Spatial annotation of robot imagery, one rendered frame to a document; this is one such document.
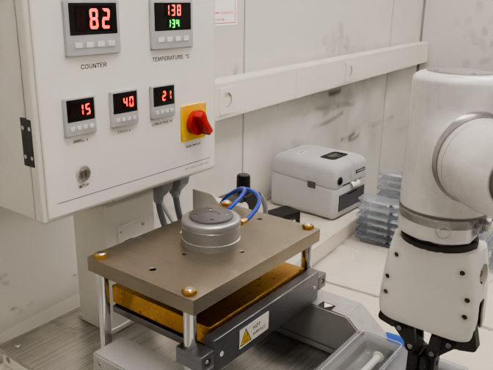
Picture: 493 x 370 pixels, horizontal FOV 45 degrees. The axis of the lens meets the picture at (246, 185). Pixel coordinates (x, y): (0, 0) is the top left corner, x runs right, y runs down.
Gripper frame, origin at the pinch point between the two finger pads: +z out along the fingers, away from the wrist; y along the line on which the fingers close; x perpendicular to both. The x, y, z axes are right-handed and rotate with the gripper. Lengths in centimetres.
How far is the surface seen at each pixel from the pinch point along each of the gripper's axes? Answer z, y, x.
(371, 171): 39, 95, -190
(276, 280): -1.2, 22.5, -4.6
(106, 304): 0.1, 36.8, 12.6
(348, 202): 21, 59, -97
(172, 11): -35, 42, -6
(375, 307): 29, 31, -58
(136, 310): 1.0, 34.0, 10.2
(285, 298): -0.1, 19.8, -2.9
